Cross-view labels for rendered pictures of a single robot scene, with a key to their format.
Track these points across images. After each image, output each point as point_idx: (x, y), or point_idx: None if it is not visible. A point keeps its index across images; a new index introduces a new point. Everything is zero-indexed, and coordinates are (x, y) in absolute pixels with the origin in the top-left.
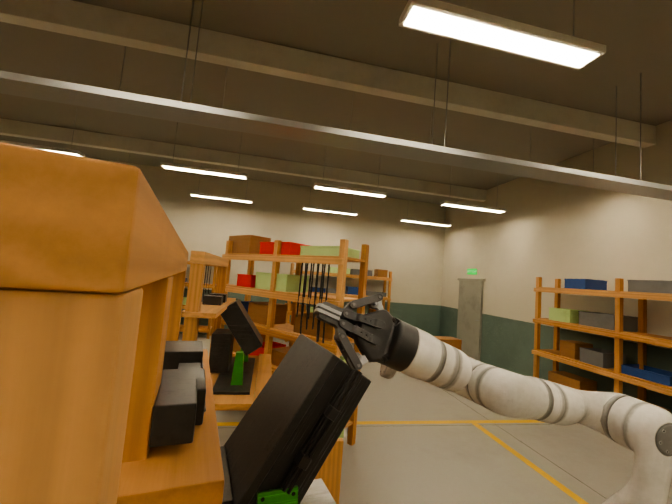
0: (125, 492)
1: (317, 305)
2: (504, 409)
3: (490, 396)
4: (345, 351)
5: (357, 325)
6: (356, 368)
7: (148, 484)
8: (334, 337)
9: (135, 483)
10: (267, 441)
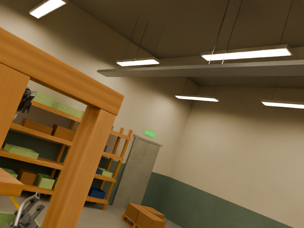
0: (7, 173)
1: (34, 93)
2: (14, 119)
3: (15, 116)
4: (29, 107)
5: (24, 97)
6: (28, 112)
7: (0, 169)
8: (26, 103)
9: (0, 171)
10: None
